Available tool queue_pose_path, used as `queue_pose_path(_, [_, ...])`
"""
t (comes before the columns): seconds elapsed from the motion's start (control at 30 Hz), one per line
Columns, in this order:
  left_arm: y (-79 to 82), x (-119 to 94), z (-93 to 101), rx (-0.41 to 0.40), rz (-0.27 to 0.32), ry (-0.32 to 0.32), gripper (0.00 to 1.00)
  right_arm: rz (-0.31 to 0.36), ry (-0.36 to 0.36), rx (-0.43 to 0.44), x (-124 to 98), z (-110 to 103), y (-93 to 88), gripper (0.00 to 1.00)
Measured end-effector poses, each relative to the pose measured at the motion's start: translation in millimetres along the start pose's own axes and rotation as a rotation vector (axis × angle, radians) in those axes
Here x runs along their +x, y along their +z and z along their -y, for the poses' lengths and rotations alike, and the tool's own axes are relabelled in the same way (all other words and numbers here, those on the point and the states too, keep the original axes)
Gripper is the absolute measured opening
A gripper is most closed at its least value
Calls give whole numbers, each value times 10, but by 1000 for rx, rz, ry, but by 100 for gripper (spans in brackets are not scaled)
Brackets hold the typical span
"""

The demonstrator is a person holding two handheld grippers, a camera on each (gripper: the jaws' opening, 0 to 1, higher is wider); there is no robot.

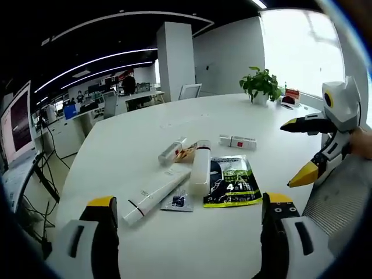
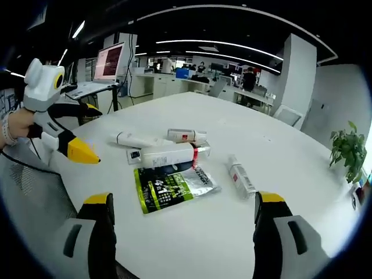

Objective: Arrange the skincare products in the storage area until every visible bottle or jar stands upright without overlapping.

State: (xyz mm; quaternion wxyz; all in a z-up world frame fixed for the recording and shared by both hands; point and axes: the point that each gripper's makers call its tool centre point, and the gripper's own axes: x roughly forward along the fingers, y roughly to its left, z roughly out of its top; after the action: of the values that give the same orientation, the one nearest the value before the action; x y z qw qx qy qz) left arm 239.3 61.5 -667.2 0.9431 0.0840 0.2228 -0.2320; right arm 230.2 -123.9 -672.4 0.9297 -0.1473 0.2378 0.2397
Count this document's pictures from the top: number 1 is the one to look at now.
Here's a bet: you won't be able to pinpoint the tall white skincare bottle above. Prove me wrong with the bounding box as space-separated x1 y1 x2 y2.
188 139 212 195

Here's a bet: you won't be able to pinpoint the computer monitor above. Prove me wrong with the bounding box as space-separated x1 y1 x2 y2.
0 80 37 172

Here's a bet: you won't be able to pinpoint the red white box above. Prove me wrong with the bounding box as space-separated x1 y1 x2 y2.
280 88 302 110

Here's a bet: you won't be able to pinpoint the white skincare tube red stripe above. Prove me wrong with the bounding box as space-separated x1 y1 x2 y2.
121 167 192 227

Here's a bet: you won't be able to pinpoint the white office desk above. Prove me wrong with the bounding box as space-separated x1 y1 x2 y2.
124 90 166 113

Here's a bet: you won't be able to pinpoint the grey office chair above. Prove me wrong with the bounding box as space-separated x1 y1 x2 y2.
103 90 119 120

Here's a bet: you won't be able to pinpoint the black green skincare sachet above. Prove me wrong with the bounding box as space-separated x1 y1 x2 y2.
202 155 263 209

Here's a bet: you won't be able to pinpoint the small dark blue skincare sachet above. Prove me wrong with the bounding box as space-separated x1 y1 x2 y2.
160 187 195 213

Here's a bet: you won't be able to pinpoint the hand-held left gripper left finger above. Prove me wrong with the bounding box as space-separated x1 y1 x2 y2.
46 196 120 279

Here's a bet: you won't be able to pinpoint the person's right hand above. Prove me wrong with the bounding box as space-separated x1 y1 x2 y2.
348 126 372 160

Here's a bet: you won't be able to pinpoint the white office chair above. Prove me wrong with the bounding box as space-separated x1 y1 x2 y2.
178 83 202 101

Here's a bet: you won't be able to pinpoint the small clear skincare bottle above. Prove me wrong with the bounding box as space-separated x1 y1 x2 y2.
158 136 188 167

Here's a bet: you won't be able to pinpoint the potted green plant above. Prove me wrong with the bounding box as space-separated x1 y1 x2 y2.
239 66 283 105

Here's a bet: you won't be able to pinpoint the black cables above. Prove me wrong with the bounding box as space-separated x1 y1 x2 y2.
22 107 72 261

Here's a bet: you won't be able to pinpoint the blue box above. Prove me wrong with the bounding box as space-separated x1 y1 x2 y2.
63 104 81 120

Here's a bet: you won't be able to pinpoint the orange patterned skincare sachet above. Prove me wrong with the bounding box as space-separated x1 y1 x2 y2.
173 142 200 163

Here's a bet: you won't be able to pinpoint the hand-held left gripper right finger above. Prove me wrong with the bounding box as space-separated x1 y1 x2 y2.
260 191 335 279

